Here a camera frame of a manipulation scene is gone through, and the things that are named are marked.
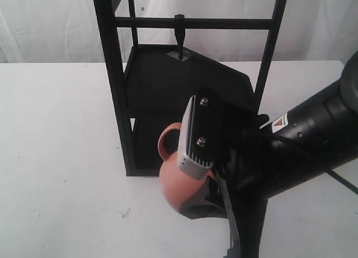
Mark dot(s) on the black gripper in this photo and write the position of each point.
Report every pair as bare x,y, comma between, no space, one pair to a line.
238,163

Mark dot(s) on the terracotta pink mug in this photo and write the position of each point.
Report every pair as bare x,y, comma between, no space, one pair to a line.
177,187

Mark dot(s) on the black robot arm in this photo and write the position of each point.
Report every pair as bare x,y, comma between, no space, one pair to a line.
313,138

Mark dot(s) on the black tiered metal rack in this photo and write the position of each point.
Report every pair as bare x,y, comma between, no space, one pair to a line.
150,86

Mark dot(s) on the white backdrop curtain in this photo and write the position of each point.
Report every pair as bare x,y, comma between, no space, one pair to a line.
66,30

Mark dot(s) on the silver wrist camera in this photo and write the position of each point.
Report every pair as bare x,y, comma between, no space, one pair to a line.
200,139

